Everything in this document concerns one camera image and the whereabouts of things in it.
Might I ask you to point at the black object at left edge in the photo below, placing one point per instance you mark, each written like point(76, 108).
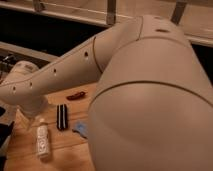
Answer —
point(5, 133)

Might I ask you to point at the metal railing post right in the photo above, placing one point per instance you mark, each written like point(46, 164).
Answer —
point(178, 11)

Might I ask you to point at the clear plastic bottle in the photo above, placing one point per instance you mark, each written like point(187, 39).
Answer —
point(42, 140)

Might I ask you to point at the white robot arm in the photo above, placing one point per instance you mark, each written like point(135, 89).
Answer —
point(152, 109)

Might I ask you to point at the blue sponge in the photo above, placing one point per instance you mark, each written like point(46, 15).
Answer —
point(81, 129)

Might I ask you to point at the red chili pepper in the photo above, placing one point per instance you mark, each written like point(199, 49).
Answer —
point(76, 96)

